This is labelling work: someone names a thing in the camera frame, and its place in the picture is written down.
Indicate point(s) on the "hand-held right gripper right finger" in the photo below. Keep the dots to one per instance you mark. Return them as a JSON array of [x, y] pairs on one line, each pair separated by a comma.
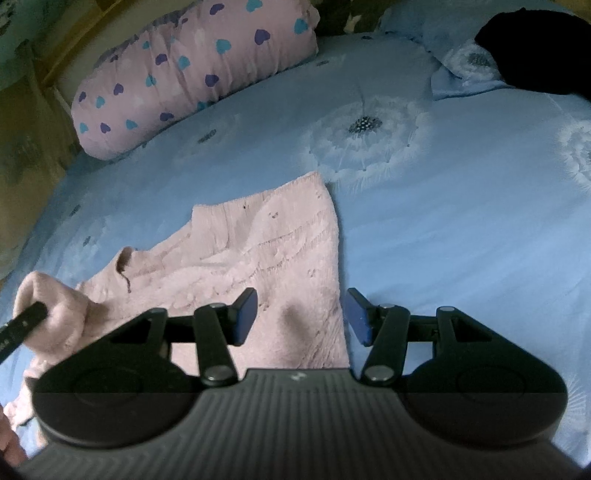
[[358, 318]]

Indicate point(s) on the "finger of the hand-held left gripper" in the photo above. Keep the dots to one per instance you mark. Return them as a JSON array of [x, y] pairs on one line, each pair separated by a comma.
[[25, 321]]

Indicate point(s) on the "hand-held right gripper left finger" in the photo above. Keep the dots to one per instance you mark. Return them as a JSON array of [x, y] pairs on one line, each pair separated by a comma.
[[244, 318]]

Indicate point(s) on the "pink knitted sweater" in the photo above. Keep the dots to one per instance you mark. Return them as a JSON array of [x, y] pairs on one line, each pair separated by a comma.
[[258, 258]]

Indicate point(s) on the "blue dandelion print bed sheet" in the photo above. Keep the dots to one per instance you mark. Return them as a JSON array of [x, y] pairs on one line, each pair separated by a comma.
[[438, 207]]

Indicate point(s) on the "pink heart print pillow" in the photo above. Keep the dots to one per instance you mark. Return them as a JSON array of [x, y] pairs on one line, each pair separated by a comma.
[[184, 74]]

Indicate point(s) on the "blue dandelion print pillow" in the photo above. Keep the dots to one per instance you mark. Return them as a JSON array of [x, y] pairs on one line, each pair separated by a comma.
[[461, 64]]

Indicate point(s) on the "camouflage cloth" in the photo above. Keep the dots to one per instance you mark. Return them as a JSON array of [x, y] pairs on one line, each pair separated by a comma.
[[341, 16]]

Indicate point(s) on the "black cloth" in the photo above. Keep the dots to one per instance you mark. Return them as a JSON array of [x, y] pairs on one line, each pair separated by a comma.
[[540, 46]]

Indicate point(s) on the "wooden bed frame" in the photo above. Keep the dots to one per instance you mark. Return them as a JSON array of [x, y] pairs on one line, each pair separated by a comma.
[[60, 60]]

